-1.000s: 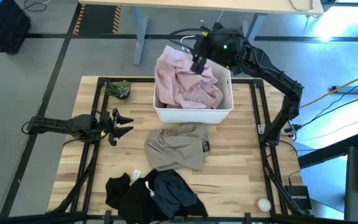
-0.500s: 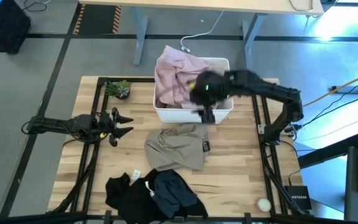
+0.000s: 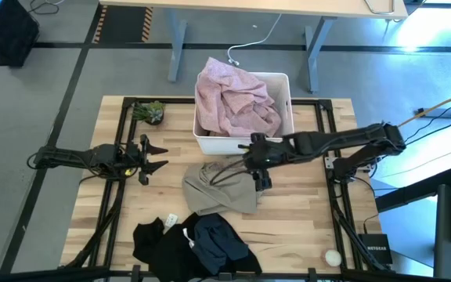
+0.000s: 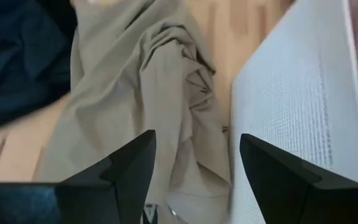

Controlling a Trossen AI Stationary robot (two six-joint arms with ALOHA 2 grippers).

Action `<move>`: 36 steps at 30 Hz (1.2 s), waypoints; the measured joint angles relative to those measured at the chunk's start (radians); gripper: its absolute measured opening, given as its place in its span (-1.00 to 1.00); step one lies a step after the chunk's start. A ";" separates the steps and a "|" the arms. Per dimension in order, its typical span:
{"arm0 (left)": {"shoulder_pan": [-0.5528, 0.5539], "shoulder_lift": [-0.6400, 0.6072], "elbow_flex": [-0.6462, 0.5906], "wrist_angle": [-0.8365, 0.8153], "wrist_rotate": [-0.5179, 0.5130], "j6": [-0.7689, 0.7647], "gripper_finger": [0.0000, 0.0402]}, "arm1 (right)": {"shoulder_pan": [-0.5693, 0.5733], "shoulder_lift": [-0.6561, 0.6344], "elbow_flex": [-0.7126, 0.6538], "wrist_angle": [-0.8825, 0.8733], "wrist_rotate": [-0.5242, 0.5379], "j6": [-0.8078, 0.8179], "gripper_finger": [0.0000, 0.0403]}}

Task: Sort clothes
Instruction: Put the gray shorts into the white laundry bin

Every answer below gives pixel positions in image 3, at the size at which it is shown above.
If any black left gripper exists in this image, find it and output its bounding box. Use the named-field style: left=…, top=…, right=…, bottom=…
left=124, top=133, right=169, bottom=186

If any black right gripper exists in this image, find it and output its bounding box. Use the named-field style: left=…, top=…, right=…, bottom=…
left=209, top=132, right=290, bottom=193

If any beige garment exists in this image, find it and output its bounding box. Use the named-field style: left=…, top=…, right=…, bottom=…
left=181, top=159, right=265, bottom=216

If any navy blue garment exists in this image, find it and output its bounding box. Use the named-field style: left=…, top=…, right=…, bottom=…
left=191, top=214, right=251, bottom=276

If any pink garment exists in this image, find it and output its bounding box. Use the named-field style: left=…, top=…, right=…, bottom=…
left=194, top=56, right=283, bottom=139

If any white plastic bin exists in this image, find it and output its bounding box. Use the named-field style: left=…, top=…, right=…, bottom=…
left=192, top=70, right=295, bottom=157

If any small potted succulent plant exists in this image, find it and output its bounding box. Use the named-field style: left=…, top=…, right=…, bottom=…
left=131, top=100, right=167, bottom=126

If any small white tag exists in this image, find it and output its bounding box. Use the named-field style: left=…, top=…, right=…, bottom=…
left=164, top=213, right=179, bottom=230

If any black garment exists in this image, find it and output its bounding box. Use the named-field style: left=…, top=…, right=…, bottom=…
left=132, top=212, right=264, bottom=280

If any grey metal desk leg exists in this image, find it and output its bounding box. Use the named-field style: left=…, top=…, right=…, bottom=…
left=164, top=9, right=189, bottom=84
left=303, top=16, right=337, bottom=95

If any white ball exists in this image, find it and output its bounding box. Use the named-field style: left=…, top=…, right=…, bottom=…
left=323, top=249, right=343, bottom=268

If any yellow black striped floor mat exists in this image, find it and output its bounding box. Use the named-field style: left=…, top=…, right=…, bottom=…
left=91, top=5, right=154, bottom=45

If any light wooden desk top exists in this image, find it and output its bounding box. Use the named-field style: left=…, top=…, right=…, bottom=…
left=99, top=0, right=409, bottom=20

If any black diagonal support beam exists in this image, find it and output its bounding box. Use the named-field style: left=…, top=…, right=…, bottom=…
left=373, top=166, right=451, bottom=213

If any black storage crate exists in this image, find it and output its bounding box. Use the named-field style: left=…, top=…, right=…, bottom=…
left=0, top=0, right=41, bottom=68

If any grey power strip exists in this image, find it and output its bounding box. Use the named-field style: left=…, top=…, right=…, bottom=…
left=413, top=107, right=451, bottom=119

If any black metal table frame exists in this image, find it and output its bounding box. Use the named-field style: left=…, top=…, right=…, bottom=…
left=0, top=96, right=451, bottom=282

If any white floor cable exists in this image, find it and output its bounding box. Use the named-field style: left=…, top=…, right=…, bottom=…
left=226, top=13, right=283, bottom=67

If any black Netgear network switch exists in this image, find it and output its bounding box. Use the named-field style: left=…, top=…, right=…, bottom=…
left=357, top=233, right=394, bottom=266

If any black coiled cable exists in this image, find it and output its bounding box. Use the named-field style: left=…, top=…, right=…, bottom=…
left=28, top=0, right=64, bottom=16

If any black floor cable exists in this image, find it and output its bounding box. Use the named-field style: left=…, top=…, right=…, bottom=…
left=403, top=100, right=451, bottom=146

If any yellow cable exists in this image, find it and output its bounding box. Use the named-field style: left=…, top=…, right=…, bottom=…
left=396, top=89, right=451, bottom=128

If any grey cable loop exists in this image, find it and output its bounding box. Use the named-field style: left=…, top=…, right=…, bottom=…
left=363, top=0, right=395, bottom=16

